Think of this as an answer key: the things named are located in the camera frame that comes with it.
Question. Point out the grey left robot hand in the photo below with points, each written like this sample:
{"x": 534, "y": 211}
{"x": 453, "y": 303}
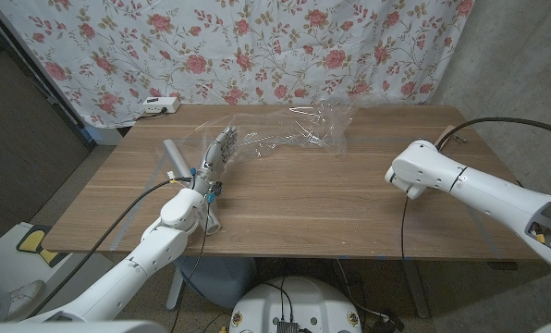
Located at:
{"x": 215, "y": 157}

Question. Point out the transparent cling film sheet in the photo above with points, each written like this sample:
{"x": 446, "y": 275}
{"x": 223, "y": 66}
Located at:
{"x": 303, "y": 127}

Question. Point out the wooden stick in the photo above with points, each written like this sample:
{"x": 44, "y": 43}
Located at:
{"x": 444, "y": 135}

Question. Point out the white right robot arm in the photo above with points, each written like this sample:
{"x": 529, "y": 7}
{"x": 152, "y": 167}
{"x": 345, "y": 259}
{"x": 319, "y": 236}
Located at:
{"x": 488, "y": 194}

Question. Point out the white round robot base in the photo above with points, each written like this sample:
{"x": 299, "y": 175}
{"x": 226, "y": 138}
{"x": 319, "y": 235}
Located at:
{"x": 298, "y": 305}

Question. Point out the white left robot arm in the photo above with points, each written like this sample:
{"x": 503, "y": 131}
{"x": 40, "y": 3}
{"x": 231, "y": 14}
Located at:
{"x": 127, "y": 275}

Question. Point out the cling film roll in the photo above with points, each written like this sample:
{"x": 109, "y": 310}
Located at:
{"x": 211, "y": 225}

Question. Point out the white power strip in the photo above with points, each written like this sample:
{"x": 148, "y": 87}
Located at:
{"x": 161, "y": 105}

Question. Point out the floral print curtain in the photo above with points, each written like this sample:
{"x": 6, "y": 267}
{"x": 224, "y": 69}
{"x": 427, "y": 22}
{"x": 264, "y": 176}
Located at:
{"x": 257, "y": 46}

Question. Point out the blue-grey chair seat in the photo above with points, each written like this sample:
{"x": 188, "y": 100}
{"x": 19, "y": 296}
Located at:
{"x": 220, "y": 277}

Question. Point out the yellow and black pad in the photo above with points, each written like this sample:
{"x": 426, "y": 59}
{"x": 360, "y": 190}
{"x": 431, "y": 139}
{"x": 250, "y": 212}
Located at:
{"x": 33, "y": 240}

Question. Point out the white floor platform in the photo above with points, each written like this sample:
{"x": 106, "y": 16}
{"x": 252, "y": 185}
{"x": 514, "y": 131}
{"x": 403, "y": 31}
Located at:
{"x": 7, "y": 263}

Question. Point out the white shoe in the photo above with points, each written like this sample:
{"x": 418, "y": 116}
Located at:
{"x": 26, "y": 296}

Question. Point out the grey table leg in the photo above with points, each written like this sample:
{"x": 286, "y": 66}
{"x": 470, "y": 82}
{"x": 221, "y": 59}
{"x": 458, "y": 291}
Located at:
{"x": 416, "y": 287}

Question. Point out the black power adapter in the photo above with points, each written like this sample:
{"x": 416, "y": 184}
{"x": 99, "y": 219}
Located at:
{"x": 388, "y": 324}

